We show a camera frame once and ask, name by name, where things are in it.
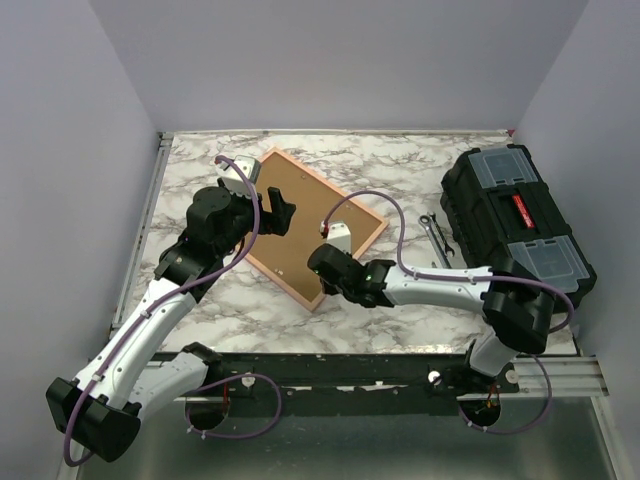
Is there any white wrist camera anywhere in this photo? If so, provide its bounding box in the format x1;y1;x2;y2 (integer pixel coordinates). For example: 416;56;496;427
214;155;261;197
319;221;352;255

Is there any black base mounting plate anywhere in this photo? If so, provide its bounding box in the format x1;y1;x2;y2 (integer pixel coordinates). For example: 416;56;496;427
191;353;519;418

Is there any pink picture frame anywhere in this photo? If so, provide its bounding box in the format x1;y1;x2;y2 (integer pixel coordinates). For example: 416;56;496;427
242;146;390;314

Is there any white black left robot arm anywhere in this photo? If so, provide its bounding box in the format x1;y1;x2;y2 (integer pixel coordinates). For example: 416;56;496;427
46;186;296;467

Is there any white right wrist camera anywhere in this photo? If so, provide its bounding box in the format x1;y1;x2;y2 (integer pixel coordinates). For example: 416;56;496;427
319;221;352;255

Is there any black plastic toolbox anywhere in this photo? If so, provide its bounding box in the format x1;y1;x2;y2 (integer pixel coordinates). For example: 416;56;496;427
440;144;597;307

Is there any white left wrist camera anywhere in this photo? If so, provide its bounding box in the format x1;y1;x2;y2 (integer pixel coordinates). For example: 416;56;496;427
214;155;261;197

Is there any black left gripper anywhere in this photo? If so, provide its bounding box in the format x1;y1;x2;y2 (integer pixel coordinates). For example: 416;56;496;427
217;177;295;258

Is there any aluminium extrusion rail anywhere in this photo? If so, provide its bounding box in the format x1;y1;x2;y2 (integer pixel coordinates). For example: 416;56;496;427
77;355;609;404

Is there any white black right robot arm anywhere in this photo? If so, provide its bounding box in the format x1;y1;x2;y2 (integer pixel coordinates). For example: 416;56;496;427
307;243;555;392

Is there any silver ratchet wrench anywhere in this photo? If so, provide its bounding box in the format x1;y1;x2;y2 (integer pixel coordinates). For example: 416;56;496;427
419;213;455;269

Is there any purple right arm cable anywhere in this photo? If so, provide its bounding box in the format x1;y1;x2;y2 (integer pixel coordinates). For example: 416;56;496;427
319;190;576;435

